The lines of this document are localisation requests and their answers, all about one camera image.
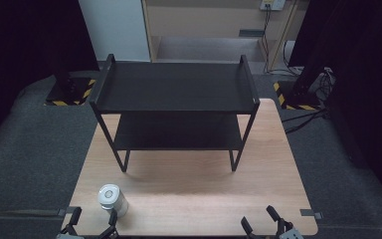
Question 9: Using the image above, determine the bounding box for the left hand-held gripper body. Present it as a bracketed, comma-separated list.
[55, 224, 120, 239]

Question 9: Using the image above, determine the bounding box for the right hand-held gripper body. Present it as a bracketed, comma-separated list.
[246, 218, 305, 239]

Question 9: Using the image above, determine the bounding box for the white cylindrical can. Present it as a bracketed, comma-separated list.
[96, 183, 129, 219]

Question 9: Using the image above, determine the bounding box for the dark grey tape strip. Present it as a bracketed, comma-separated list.
[299, 208, 324, 221]
[57, 206, 83, 217]

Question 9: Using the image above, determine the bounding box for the black stand base striped tape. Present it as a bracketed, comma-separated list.
[44, 77, 97, 108]
[273, 81, 323, 112]

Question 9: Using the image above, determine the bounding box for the black two-tier shelf rack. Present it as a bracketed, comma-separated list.
[89, 53, 262, 173]

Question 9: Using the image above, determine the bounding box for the dark curtain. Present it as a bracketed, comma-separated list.
[0, 0, 99, 151]
[289, 0, 382, 209]

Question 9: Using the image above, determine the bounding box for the grey strip in cabinet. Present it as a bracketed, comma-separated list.
[238, 29, 266, 38]

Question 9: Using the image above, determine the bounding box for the white panel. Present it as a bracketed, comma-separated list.
[78, 0, 152, 63]

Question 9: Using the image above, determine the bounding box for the black floor cable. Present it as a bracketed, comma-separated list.
[280, 108, 330, 135]

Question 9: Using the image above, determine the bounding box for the bundle of cables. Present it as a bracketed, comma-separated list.
[309, 67, 337, 102]

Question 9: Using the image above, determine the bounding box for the black cable from socket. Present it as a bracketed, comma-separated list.
[260, 4, 273, 75]

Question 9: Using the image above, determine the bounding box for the white wall socket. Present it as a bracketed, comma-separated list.
[260, 0, 287, 12]

